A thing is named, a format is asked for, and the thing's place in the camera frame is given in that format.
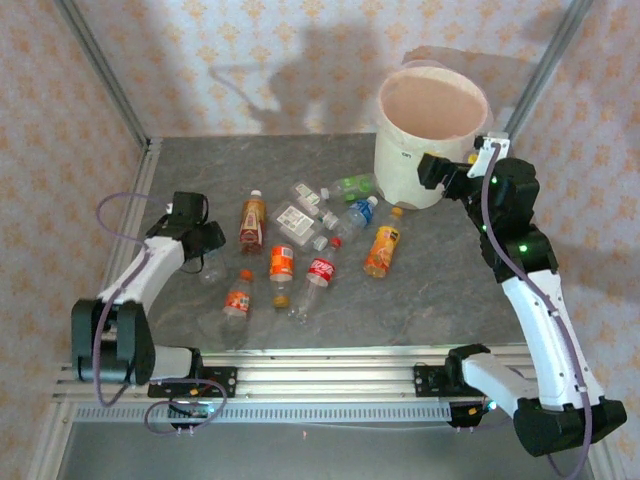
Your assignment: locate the brown tea bottle white cap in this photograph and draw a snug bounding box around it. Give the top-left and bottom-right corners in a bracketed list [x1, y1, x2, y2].
[238, 188, 269, 256]

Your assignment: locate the small orange label clear bottle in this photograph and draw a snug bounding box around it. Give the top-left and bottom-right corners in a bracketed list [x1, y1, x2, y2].
[219, 269, 255, 346]

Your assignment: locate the orange label bottle orange cap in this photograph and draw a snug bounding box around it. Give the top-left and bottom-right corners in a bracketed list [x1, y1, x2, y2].
[268, 243, 296, 309]

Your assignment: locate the large square clear labelled bottle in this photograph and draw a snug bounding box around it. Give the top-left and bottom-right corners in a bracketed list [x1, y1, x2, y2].
[269, 199, 329, 251]

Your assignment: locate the small square clear labelled bottle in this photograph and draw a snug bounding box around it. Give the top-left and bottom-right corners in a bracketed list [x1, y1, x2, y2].
[288, 182, 339, 231]

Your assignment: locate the green label clear bottle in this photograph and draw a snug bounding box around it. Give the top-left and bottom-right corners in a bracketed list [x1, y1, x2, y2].
[319, 172, 379, 204]

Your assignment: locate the blue label water bottle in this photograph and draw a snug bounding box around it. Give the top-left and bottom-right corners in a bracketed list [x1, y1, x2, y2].
[329, 195, 380, 246]

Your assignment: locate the red label cola bottle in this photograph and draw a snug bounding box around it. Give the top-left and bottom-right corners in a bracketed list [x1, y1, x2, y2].
[287, 236, 344, 324]

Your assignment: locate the yellow orange juice bottle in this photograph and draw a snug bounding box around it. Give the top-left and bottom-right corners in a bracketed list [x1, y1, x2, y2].
[363, 206, 405, 279]

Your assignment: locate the white ribbed plastic bin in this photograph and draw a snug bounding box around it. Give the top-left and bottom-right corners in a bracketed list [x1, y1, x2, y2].
[373, 64, 494, 211]

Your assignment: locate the translucent pink bin liner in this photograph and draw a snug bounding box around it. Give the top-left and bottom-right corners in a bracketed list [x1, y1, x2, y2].
[377, 58, 496, 144]

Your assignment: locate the small circuit board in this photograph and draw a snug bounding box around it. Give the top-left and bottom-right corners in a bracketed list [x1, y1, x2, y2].
[447, 399, 501, 430]
[167, 399, 219, 420]

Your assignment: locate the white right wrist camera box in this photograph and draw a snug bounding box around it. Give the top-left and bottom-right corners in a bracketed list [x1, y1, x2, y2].
[466, 131, 512, 179]

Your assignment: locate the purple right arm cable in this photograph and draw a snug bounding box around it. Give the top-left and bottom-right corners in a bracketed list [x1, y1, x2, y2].
[479, 142, 596, 479]

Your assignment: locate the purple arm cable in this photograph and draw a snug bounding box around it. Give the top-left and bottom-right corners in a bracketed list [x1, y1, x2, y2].
[479, 142, 596, 479]
[92, 191, 229, 436]

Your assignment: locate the aluminium table side rail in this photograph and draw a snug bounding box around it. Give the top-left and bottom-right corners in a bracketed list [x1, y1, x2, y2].
[102, 139, 164, 301]

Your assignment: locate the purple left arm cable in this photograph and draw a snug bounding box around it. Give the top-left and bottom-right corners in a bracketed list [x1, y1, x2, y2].
[92, 191, 229, 436]

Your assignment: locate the aluminium frame post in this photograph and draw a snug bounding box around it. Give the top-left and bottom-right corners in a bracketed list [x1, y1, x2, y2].
[52, 0, 154, 151]
[501, 0, 596, 144]

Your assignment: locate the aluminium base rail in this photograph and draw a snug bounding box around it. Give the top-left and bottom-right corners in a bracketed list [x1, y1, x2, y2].
[52, 343, 539, 401]

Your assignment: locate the grey slotted cable duct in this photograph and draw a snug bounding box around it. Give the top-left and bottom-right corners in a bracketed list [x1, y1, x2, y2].
[73, 403, 454, 425]

